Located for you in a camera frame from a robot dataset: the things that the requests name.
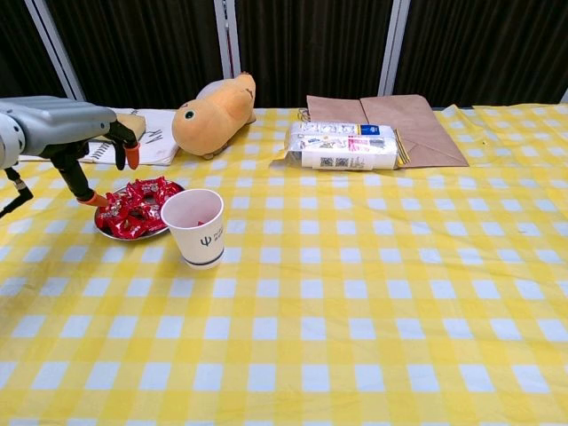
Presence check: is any orange plush toy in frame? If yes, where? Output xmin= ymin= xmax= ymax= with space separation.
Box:
xmin=171 ymin=72 xmax=257 ymax=160

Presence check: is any white paper cup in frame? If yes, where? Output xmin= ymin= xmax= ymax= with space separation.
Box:
xmin=160 ymin=188 xmax=225 ymax=271

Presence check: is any yellow white checked tablecloth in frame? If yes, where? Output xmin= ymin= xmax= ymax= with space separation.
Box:
xmin=0 ymin=104 xmax=568 ymax=426

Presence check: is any bowl of red candies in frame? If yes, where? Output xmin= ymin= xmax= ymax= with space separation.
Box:
xmin=94 ymin=179 xmax=185 ymax=242

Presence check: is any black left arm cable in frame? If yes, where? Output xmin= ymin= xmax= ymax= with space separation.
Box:
xmin=0 ymin=166 xmax=35 ymax=219

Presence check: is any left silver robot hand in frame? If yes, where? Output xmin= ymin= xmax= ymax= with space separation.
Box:
xmin=0 ymin=96 xmax=141 ymax=209

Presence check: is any brown paper bag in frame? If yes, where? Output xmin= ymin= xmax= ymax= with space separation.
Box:
xmin=297 ymin=93 xmax=470 ymax=169

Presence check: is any black pleated curtain panel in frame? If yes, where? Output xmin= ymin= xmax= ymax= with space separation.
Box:
xmin=43 ymin=0 xmax=225 ymax=110
xmin=0 ymin=0 xmax=75 ymax=102
xmin=393 ymin=0 xmax=568 ymax=107
xmin=234 ymin=0 xmax=395 ymax=109

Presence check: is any white snack package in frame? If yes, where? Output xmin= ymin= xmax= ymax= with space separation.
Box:
xmin=270 ymin=122 xmax=412 ymax=170

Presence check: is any white spiral notebook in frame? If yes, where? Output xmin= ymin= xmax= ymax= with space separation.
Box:
xmin=17 ymin=107 xmax=181 ymax=167

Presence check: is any tan wooden block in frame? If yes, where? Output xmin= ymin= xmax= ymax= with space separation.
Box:
xmin=115 ymin=111 xmax=147 ymax=139

